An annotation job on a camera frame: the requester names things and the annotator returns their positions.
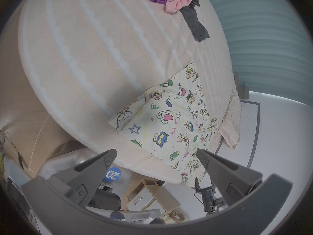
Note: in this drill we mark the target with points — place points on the small wooden drawer table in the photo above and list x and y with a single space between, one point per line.
159 194

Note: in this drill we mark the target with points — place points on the pink striped pillow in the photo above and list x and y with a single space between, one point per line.
232 121

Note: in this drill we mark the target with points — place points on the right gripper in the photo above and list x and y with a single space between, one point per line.
207 196

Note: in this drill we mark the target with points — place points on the white printed pyjama top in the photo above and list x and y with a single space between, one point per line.
176 121

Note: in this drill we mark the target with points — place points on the bed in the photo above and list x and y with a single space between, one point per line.
73 57

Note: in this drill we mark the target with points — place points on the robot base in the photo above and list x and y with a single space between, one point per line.
63 163

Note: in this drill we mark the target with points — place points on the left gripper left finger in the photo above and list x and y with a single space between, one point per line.
80 180

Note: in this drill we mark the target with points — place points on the blue-green curtain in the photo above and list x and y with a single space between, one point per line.
264 45

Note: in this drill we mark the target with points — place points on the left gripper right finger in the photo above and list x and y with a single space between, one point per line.
227 177

